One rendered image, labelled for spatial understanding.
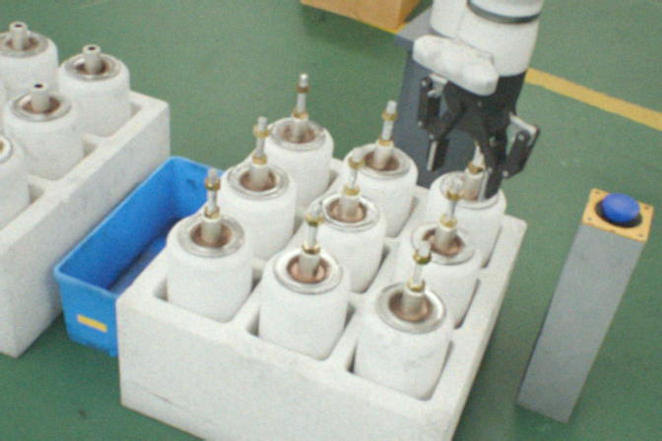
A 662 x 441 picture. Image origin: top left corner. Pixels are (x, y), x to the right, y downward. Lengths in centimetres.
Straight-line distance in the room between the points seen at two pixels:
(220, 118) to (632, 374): 84
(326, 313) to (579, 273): 30
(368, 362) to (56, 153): 50
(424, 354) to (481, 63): 30
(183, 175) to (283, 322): 45
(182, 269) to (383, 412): 26
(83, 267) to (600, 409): 71
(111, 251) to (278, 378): 39
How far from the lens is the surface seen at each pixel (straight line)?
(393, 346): 91
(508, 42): 84
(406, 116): 140
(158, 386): 108
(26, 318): 119
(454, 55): 83
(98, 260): 123
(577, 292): 107
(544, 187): 162
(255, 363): 97
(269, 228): 106
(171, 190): 136
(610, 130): 184
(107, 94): 126
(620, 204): 103
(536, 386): 118
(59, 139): 119
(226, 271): 96
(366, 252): 103
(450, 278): 99
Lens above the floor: 89
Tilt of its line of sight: 38 degrees down
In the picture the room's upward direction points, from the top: 8 degrees clockwise
